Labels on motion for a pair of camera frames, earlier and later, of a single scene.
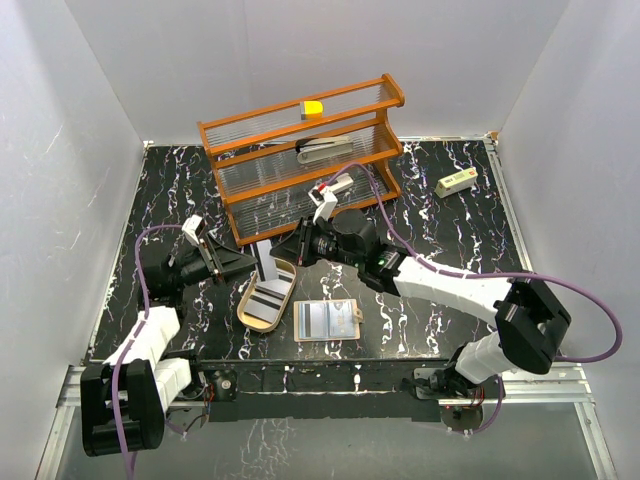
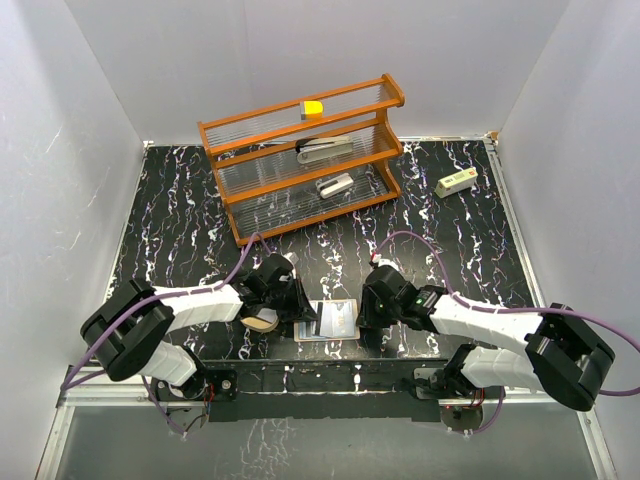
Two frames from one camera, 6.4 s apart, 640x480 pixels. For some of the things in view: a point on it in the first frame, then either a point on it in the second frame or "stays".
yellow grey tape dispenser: (311, 109) stays
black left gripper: (221, 261) -> (301, 309)
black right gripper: (298, 246) -> (367, 317)
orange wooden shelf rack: (265, 160) stays
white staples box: (457, 182) stays
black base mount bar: (332, 388) stays
